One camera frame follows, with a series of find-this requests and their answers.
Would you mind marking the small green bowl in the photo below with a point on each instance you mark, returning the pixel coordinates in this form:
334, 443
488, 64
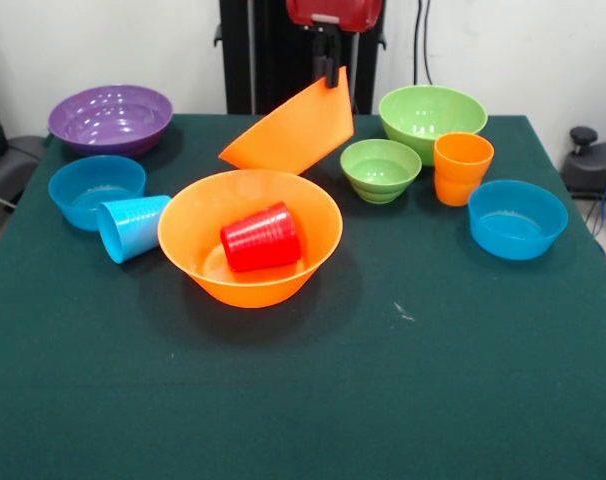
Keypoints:
380, 170

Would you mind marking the large green bowl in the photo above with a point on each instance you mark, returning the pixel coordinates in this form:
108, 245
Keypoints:
428, 117

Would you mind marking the blue bowl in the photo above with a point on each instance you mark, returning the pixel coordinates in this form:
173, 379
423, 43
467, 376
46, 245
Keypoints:
518, 225
93, 185

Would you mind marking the dark green table cloth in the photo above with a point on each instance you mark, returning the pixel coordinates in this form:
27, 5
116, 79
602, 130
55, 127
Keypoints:
303, 390

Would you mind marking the red cup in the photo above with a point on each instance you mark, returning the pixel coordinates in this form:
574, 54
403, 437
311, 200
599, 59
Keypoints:
260, 240

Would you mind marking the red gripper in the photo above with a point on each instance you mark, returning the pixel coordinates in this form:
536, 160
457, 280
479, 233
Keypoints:
358, 12

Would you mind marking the purple bowl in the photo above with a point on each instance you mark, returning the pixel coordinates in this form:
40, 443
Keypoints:
110, 120

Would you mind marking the black pedestal foot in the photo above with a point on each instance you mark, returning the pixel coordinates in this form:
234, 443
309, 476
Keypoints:
13, 165
595, 165

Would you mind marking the large orange bowl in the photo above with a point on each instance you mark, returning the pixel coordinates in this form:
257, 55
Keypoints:
298, 130
193, 230

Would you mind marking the blue cup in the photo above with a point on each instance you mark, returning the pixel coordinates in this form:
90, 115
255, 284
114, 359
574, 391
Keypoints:
133, 227

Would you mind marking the orange cup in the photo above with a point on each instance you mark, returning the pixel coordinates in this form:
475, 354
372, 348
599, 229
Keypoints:
460, 175

